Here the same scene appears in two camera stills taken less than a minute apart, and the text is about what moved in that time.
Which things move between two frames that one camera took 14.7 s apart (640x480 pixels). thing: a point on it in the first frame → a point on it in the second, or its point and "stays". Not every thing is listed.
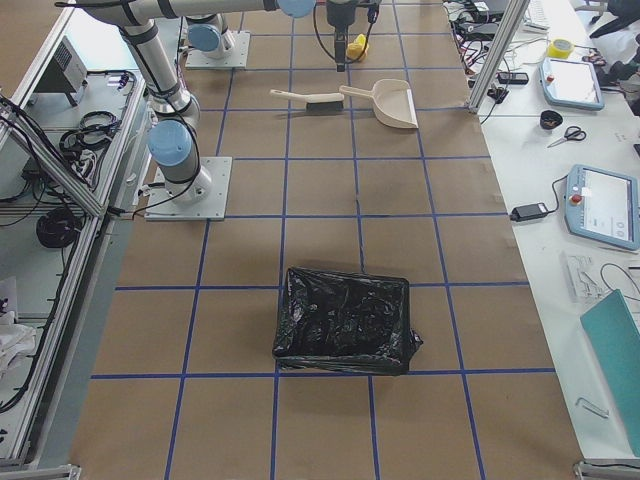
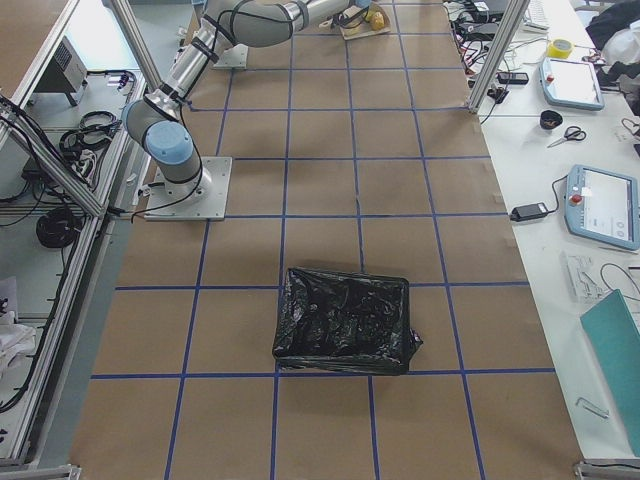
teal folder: x=615 y=342 stays
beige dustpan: x=392 y=102 → x=362 y=29
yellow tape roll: x=559 y=49 stays
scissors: x=573 y=133 stays
